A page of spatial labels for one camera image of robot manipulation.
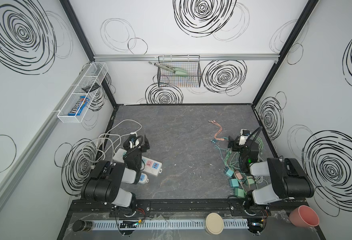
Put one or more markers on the blue candy packet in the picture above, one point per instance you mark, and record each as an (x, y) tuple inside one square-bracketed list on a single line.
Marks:
[(79, 106)]

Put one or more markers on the beige round lid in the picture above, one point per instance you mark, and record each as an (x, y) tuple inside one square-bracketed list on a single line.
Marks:
[(214, 224)]

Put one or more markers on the pink charger plug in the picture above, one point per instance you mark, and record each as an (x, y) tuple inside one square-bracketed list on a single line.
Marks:
[(238, 175)]

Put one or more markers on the white slotted cable duct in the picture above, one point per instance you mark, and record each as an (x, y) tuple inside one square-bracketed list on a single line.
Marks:
[(111, 225)]

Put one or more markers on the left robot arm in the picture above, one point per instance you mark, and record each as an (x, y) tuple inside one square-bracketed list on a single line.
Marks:
[(104, 182)]

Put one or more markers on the white multicolour power strip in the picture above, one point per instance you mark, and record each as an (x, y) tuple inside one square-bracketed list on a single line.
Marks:
[(151, 167)]

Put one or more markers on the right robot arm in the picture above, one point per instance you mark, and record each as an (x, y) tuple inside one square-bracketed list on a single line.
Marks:
[(287, 178)]

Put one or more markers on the white blue power strip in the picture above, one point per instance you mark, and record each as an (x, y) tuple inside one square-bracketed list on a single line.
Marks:
[(143, 178)]

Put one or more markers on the white wire wall shelf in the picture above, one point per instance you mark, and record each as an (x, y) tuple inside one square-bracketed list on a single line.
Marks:
[(90, 74)]

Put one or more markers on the black wire wall basket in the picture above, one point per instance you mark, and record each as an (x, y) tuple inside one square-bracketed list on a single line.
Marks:
[(190, 63)]

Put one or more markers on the light teal charger plug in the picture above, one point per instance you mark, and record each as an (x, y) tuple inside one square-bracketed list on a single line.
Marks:
[(234, 183)]

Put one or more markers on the pink plastic cup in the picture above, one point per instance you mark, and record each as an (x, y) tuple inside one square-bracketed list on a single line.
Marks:
[(304, 216)]

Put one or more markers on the green kitchen tongs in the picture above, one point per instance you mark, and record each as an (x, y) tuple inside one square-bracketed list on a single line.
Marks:
[(176, 71)]

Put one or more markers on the black cylindrical jar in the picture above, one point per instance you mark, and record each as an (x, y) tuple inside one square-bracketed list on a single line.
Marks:
[(82, 226)]

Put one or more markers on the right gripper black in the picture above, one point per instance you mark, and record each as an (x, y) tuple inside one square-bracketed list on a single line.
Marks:
[(237, 145)]

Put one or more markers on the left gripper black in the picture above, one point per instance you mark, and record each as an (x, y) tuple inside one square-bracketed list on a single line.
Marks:
[(137, 147)]

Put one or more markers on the black remote control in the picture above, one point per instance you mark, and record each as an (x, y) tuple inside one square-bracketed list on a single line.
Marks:
[(91, 88)]

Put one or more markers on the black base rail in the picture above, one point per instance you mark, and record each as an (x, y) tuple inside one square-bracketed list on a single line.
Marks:
[(231, 204)]

